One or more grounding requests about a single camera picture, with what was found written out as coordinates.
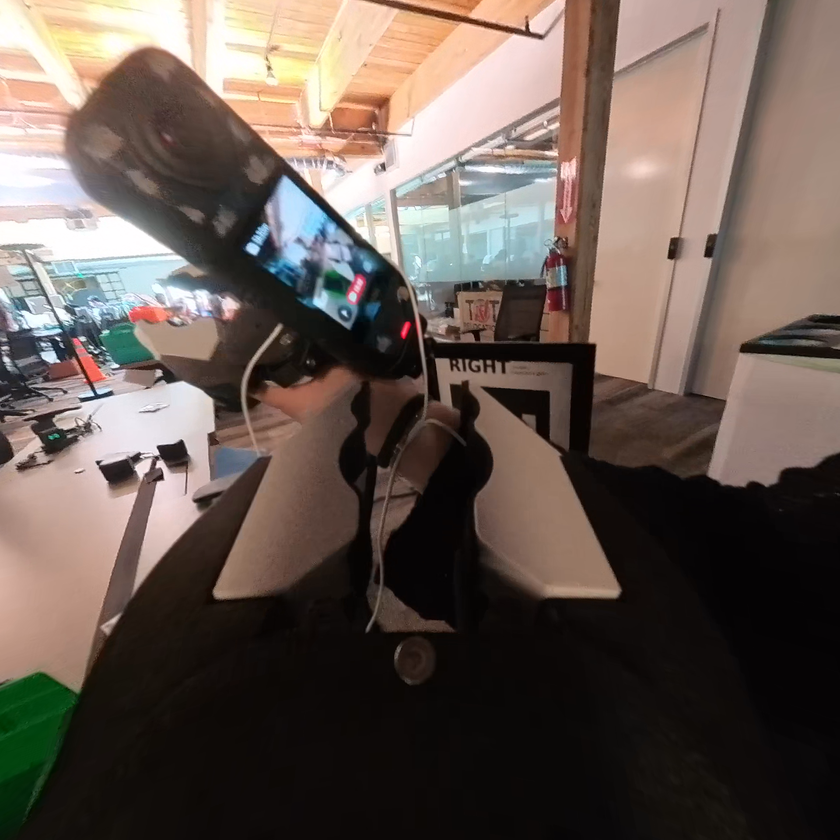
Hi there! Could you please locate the red wall sign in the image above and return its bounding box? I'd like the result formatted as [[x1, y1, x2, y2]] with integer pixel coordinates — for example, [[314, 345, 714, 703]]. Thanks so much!
[[556, 156, 580, 224]]

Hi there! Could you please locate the white cabinet black top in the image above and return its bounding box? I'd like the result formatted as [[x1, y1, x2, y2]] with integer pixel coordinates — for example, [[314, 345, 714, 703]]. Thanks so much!
[[707, 314, 840, 488]]

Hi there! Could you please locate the red fire extinguisher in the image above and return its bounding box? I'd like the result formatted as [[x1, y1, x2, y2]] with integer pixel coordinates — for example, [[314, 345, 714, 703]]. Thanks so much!
[[540, 236, 572, 314]]

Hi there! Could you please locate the person's dark sweater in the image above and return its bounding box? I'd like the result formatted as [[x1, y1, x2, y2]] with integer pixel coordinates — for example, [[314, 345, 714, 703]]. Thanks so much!
[[712, 451, 840, 657]]

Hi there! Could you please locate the black office chair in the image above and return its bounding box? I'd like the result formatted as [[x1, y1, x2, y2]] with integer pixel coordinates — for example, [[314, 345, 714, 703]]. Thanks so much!
[[492, 283, 547, 342]]

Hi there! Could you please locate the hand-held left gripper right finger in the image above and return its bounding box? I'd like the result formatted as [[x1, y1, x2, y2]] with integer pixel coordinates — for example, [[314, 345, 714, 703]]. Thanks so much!
[[459, 386, 622, 601]]

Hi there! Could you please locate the black device green light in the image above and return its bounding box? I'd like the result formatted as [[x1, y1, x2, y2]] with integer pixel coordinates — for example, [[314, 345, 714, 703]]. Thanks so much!
[[29, 420, 83, 455]]

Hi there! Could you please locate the white printed box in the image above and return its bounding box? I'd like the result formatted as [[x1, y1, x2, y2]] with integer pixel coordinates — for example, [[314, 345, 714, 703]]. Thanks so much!
[[455, 290, 505, 342]]

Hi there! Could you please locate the white cable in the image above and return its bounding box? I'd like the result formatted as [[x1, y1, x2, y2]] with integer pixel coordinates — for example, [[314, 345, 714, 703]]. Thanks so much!
[[239, 279, 468, 632]]

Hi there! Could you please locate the wooden post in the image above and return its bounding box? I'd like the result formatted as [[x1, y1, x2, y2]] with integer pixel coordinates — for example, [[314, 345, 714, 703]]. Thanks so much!
[[550, 0, 619, 343]]

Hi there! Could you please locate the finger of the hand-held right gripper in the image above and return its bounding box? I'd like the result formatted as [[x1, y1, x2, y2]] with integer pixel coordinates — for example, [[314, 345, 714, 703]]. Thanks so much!
[[133, 316, 228, 364]]

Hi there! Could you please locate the green plastic bin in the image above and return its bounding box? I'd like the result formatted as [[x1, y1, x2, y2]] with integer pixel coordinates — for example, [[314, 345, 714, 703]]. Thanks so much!
[[98, 325, 140, 366], [0, 671, 81, 840]]

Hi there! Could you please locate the orange traffic cone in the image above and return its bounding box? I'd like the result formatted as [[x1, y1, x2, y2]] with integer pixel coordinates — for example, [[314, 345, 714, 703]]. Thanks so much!
[[67, 336, 107, 385]]

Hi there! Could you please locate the white door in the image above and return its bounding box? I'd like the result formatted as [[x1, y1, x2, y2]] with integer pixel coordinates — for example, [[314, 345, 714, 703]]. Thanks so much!
[[686, 0, 840, 401], [589, 10, 719, 395]]

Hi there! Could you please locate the black light stand tripod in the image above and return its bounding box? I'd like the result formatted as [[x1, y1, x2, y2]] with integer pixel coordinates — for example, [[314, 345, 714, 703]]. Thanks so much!
[[20, 246, 118, 403]]

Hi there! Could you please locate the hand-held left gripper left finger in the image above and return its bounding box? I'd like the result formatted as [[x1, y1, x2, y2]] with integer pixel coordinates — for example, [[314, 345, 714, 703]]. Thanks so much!
[[212, 387, 370, 601]]

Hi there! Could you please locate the black strap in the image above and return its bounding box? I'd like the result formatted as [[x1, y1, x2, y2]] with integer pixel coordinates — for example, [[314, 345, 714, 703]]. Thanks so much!
[[98, 456, 165, 634]]

